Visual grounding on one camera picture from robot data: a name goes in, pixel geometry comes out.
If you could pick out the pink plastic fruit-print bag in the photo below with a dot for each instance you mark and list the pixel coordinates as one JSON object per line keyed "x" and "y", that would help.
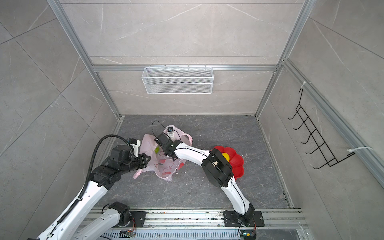
{"x": 163, "y": 166}

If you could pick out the red flower-shaped plate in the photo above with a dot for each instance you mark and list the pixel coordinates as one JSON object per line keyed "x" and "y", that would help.
{"x": 236, "y": 161}

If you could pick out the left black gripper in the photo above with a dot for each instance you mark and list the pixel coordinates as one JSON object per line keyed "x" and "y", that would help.
{"x": 143, "y": 162}

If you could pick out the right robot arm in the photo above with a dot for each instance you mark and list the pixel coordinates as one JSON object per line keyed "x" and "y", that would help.
{"x": 217, "y": 169}

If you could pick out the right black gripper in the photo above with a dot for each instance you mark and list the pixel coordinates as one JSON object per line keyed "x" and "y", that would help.
{"x": 177, "y": 140}

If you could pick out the black wire hook rack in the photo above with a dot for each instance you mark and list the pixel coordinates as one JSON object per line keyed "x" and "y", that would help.
{"x": 315, "y": 136}

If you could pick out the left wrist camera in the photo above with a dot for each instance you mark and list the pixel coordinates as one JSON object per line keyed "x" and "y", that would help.
{"x": 122, "y": 154}

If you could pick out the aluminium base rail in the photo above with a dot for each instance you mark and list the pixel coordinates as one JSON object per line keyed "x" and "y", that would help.
{"x": 282, "y": 224}

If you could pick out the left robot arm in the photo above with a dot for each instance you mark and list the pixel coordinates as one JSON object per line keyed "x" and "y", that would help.
{"x": 98, "y": 182}

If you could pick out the white wire mesh basket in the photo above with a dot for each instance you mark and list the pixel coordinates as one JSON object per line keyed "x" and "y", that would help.
{"x": 178, "y": 80}

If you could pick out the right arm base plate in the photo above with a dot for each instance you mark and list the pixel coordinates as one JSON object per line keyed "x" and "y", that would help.
{"x": 233, "y": 219}

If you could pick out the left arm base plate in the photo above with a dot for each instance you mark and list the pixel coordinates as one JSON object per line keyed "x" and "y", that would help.
{"x": 132, "y": 219}

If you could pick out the yellow fake lemon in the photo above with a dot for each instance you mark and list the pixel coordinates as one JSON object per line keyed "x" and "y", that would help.
{"x": 226, "y": 156}

